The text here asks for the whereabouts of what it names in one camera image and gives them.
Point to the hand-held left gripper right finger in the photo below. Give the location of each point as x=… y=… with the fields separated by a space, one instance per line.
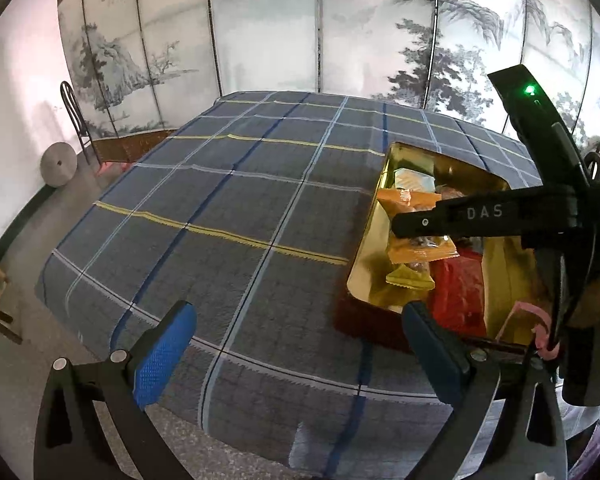
x=432 y=355

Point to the white snack packet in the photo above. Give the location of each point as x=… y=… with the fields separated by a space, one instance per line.
x=412 y=178

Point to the blue plaid tablecloth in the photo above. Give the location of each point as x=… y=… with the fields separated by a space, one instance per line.
x=205 y=210

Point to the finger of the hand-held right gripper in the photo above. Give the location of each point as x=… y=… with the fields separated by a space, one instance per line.
x=460 y=217

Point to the clear packet of orange nuts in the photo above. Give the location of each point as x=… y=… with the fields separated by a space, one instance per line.
x=450 y=192

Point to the painted landscape folding screen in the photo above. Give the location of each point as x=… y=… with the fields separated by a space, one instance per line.
x=280 y=25

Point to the orange snack packet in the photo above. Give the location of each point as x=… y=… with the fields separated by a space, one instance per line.
x=420 y=247
x=405 y=200

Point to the large red snack packet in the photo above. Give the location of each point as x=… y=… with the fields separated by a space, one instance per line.
x=457 y=295

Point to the small yellow snack packet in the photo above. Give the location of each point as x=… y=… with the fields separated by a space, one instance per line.
x=410 y=280

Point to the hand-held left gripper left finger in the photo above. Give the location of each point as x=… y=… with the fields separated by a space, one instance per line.
x=165 y=355

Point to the round grey stone disc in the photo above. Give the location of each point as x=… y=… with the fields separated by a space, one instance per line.
x=59 y=165

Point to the red tin box gold interior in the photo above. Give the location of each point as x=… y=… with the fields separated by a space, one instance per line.
x=370 y=260

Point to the black metal chair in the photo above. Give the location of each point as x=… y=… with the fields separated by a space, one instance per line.
x=64 y=95

